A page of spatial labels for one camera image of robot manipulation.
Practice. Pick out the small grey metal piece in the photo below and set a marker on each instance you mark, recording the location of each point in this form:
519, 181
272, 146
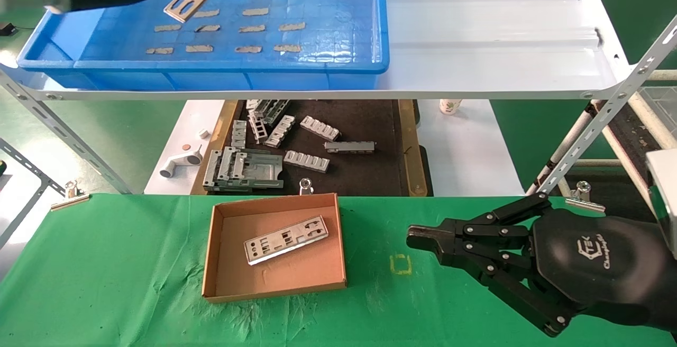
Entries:
252, 104

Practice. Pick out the black wooden framed tray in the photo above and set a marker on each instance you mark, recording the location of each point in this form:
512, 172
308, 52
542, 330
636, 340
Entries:
365, 177

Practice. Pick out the grey metal bar part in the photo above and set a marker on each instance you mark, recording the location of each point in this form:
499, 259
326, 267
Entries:
349, 147

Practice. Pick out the silver binder clip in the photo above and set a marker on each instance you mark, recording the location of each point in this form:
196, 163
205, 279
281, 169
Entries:
74, 201
584, 205
305, 187

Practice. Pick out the white pipe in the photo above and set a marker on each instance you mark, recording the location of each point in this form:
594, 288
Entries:
661, 75
579, 127

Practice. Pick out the metal slotted shield plate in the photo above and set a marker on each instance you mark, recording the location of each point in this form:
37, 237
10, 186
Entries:
182, 8
296, 241

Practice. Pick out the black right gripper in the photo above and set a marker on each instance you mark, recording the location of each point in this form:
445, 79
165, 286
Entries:
592, 262

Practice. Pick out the green table cloth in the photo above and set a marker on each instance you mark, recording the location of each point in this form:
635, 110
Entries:
132, 262

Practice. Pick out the grey finned metal part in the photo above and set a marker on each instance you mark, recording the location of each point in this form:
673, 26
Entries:
279, 131
306, 161
319, 128

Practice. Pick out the large flat grey metal plate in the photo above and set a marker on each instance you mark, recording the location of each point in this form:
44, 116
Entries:
264, 170

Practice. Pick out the dark metal bracket part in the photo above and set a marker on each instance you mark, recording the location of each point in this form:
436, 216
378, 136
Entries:
272, 110

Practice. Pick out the black power adapter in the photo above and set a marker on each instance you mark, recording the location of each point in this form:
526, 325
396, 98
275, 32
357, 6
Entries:
6, 29

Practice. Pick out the narrow grey metal strip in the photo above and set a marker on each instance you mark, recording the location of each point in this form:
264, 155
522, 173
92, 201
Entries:
212, 164
227, 162

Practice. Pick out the clear plastic box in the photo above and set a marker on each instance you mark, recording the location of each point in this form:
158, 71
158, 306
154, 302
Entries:
664, 106

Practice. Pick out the shallow cardboard box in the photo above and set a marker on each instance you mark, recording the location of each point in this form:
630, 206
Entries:
296, 275

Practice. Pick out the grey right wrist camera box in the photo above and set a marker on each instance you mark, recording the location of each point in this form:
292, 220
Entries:
664, 199

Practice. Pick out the ladder shaped metal part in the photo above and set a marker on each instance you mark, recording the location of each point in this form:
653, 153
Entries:
257, 126

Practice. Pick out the grey slotted metal strip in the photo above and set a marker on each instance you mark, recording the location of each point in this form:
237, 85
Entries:
239, 134

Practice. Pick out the white shelf board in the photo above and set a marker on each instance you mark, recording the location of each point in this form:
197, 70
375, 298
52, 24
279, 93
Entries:
476, 45

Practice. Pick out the paper cup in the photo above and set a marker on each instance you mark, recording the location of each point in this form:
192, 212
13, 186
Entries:
449, 107

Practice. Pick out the grey perforated shelf strut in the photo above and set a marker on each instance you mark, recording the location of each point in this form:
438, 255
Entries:
608, 106
63, 130

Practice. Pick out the white pipe fitting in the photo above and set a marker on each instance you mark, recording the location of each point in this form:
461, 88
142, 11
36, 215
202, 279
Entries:
182, 161

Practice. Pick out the black belt conveyor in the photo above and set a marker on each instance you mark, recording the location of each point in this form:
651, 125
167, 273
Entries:
629, 135

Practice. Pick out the grey tape strip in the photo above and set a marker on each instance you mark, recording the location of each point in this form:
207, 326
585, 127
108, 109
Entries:
248, 49
159, 51
210, 14
167, 28
208, 28
199, 48
292, 26
287, 48
252, 28
255, 11

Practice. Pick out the grey perforated brace bar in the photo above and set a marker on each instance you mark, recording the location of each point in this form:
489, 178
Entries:
31, 166

